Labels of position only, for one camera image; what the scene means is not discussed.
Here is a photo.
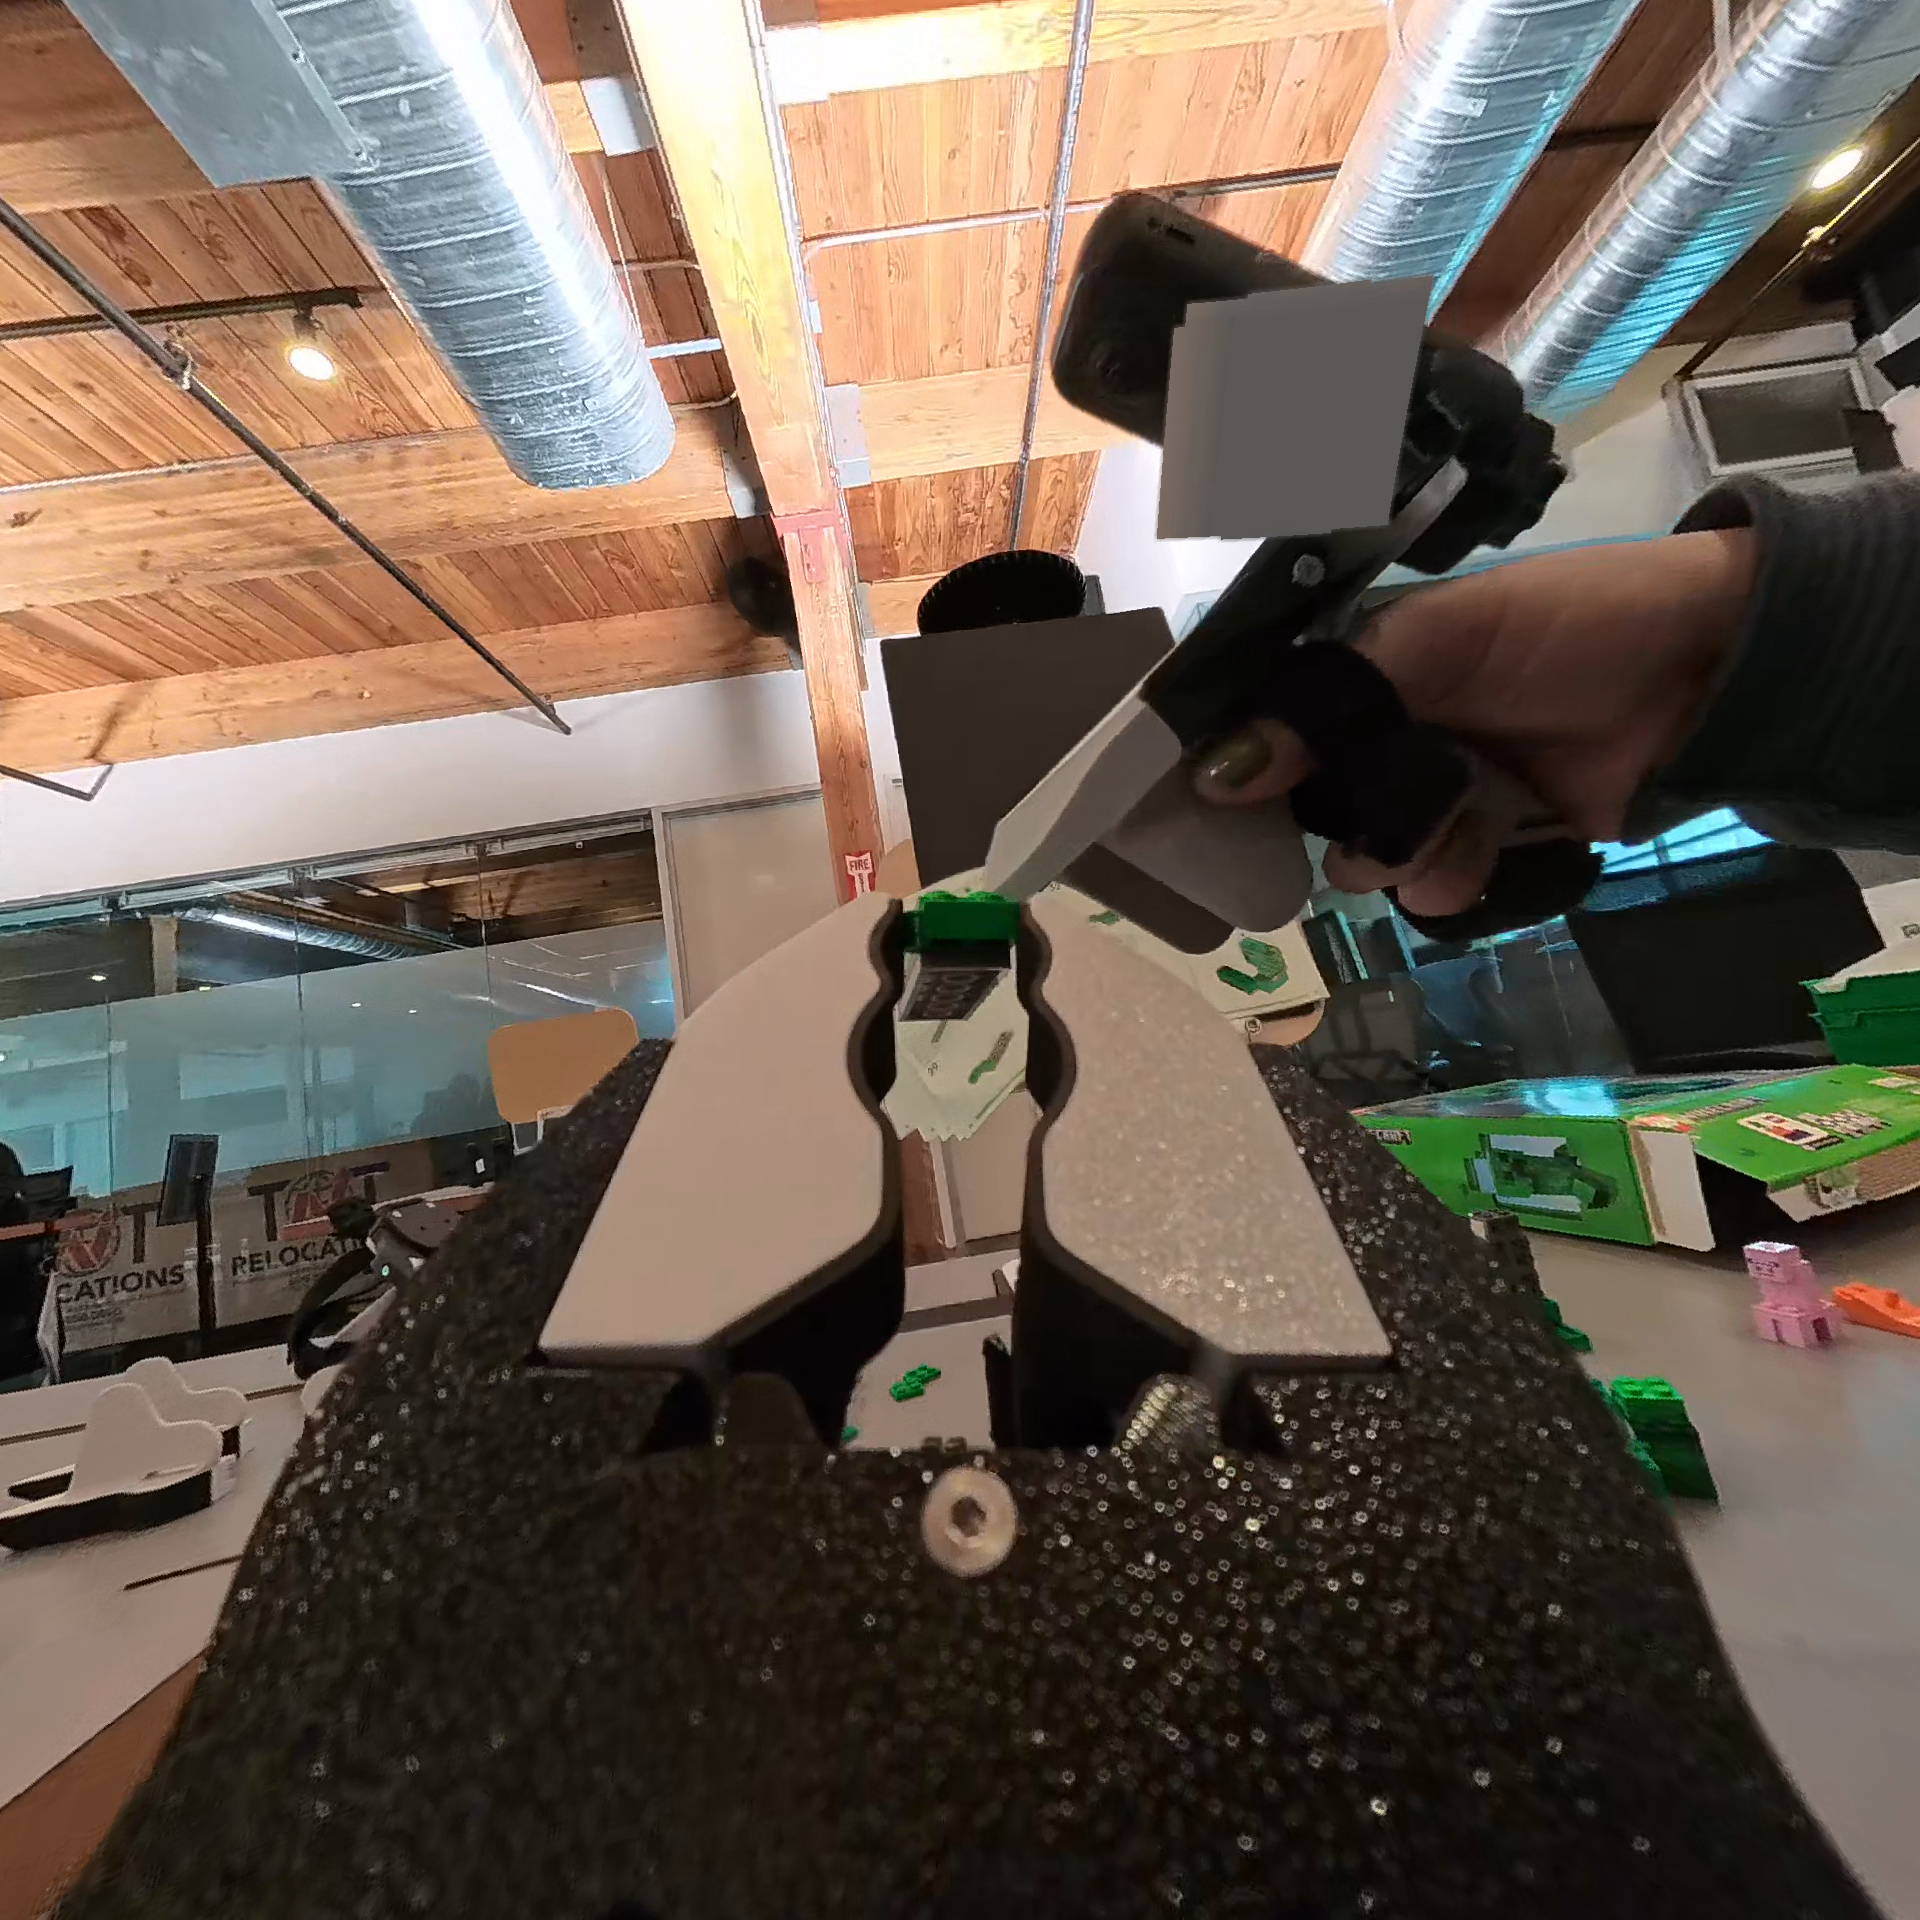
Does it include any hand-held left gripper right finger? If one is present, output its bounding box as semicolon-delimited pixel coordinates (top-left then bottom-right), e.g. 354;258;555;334
1017;897;1402;1383

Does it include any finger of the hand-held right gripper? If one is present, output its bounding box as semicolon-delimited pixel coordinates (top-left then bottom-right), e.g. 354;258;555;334
1079;786;1319;956
980;700;1197;906

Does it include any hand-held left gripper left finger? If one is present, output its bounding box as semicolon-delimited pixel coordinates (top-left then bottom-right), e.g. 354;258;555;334
538;897;912;1381

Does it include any small green brick assembly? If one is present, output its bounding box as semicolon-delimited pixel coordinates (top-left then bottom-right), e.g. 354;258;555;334
895;886;1025;1029

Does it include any person's right forearm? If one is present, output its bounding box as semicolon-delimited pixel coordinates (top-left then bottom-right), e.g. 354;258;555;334
1625;467;1920;847

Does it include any grey desk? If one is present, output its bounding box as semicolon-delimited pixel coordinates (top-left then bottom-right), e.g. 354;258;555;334
0;1231;1920;1920

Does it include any person's right hand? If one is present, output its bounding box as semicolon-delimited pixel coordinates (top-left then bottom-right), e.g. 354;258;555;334
1193;525;1760;919

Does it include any tan board book stand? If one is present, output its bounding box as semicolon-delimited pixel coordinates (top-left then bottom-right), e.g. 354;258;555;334
487;1005;642;1160

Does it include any black round knob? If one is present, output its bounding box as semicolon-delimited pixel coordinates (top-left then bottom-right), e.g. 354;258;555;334
914;550;1084;634

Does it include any brick building instruction booklet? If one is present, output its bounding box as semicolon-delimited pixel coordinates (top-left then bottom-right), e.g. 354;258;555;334
881;879;1327;1145

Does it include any green toy brick box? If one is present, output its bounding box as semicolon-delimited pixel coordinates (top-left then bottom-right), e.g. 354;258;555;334
1354;1071;1717;1252

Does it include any green arch brick build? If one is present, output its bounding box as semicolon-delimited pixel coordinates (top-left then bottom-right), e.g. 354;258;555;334
1587;1369;1722;1503

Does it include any pink pig brick figure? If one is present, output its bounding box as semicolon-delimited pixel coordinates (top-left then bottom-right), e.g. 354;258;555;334
1744;1241;1848;1352

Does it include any white printed banner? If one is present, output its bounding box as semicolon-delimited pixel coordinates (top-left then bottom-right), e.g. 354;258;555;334
0;1160;397;1354

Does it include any open green cardboard box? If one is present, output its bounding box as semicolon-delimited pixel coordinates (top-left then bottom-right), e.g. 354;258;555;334
1632;1060;1920;1235

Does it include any stack of green trays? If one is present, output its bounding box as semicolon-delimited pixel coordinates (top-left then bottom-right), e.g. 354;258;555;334
1806;964;1920;1071

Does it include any loose white gripper part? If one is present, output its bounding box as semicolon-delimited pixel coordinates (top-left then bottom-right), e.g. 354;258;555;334
0;1354;253;1556

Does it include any black office chair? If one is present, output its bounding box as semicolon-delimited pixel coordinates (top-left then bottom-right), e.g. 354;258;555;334
0;1142;80;1388

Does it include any grey wood-edged table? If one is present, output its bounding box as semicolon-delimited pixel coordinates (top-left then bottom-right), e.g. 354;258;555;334
0;1343;323;1816

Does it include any wooden post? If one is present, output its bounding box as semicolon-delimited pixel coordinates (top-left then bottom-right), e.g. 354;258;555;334
769;506;891;906

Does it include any silver ventilation duct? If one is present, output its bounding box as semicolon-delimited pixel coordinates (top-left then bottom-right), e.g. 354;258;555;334
1502;0;1920;428
1305;0;1659;295
58;0;679;497

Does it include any white wall air unit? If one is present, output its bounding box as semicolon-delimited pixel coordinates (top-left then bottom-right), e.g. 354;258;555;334
1672;358;1879;485

